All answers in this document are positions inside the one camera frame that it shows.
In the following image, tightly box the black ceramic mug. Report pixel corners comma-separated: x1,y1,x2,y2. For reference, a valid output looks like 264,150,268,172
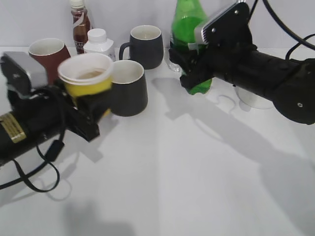
110,60,148,117

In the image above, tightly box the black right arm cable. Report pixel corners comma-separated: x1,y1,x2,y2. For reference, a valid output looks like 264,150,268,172
248,0,315,61

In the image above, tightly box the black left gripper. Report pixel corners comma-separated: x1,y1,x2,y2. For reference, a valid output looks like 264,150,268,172
36,81,111,142

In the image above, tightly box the white ceramic mug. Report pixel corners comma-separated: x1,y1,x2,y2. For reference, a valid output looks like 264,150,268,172
235,87,274,110

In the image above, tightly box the brown tea bottle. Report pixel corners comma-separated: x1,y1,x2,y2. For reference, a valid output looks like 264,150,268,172
70,0,92,54

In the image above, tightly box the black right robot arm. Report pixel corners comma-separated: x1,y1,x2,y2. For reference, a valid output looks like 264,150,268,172
169,26,315,125

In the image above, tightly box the green soda bottle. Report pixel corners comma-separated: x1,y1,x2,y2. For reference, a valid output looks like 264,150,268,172
169,0,213,96

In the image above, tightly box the brown ceramic mug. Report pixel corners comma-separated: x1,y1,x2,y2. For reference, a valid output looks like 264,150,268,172
29,38,70,85

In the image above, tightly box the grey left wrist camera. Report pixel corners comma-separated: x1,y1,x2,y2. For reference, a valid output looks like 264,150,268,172
0,51,48,99

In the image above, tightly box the white milk carton bottle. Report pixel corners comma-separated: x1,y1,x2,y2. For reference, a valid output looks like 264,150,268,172
83,29,116,61

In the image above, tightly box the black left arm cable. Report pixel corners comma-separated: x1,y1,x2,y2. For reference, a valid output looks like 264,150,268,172
0,130,66,193

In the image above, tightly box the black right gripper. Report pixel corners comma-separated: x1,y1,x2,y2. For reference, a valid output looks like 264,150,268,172
168,27,256,89

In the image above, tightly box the dark grey ceramic mug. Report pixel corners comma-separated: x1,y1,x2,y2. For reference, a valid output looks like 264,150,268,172
119,25,164,70

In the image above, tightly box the yellow paper cup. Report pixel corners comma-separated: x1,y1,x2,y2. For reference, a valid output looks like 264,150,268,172
57,53,114,105

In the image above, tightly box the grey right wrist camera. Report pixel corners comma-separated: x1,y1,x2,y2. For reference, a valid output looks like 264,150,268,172
194,1,250,45

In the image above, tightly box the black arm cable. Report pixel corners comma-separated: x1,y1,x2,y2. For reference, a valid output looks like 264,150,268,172
0,130,66,193
248,0,315,61

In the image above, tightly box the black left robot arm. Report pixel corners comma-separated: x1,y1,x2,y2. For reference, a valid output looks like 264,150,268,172
0,86,111,166

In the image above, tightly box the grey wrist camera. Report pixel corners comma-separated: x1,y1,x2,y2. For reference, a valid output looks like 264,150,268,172
194,1,250,45
0,51,48,99

